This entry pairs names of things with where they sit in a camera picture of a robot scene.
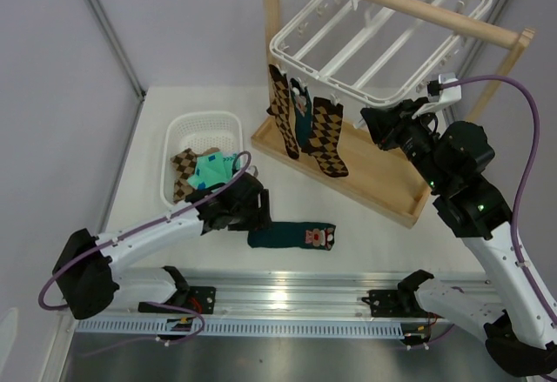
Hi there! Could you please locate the aluminium mounting rail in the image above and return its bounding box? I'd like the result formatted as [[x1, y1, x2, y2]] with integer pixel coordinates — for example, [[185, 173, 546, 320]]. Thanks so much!
[[108, 268, 501, 322]]

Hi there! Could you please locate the christmas pattern sock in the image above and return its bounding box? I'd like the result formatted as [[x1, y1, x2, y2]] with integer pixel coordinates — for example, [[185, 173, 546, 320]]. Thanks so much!
[[247, 222, 336, 251], [290, 77, 312, 147]]

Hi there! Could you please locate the white slotted cable duct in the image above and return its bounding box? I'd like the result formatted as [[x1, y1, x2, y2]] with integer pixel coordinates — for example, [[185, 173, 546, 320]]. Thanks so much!
[[76, 317, 404, 339]]

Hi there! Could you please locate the brown checkered sock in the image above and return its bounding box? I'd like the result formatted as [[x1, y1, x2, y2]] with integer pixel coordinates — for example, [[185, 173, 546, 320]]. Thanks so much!
[[301, 97, 349, 178], [266, 64, 299, 160]]

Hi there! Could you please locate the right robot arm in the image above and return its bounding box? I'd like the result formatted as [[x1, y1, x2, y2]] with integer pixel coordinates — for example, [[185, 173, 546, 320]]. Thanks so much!
[[360, 98, 556, 377]]

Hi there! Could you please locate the wooden hanger rack stand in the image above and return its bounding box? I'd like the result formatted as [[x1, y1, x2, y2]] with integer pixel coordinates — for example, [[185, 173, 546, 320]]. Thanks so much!
[[252, 0, 534, 227]]

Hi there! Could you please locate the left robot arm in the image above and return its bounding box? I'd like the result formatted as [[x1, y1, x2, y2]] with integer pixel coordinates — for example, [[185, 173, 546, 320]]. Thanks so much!
[[52, 173, 272, 320]]

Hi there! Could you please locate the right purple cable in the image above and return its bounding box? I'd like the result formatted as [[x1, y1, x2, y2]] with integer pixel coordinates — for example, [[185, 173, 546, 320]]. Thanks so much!
[[382, 75, 557, 379]]

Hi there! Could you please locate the beige checkered sock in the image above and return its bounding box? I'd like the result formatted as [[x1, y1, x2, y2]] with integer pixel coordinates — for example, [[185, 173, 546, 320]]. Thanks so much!
[[170, 147, 219, 204]]

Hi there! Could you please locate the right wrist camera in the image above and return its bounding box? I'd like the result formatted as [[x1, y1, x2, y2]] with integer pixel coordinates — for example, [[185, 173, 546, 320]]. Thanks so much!
[[413, 72, 462, 119]]

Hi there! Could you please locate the white plastic clip hanger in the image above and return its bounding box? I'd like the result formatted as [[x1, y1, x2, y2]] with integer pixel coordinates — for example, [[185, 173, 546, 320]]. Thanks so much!
[[269, 0, 493, 107]]

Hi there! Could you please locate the white plastic laundry basket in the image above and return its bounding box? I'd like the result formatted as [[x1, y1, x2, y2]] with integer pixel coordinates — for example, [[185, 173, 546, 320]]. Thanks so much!
[[159, 111, 244, 208]]

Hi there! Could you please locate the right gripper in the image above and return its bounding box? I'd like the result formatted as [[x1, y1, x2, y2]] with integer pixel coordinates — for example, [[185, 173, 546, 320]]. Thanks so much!
[[360, 97, 447, 193]]

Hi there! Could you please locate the mint green sock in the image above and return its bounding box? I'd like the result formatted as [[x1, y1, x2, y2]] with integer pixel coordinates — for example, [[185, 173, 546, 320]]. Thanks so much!
[[186, 151, 237, 190]]

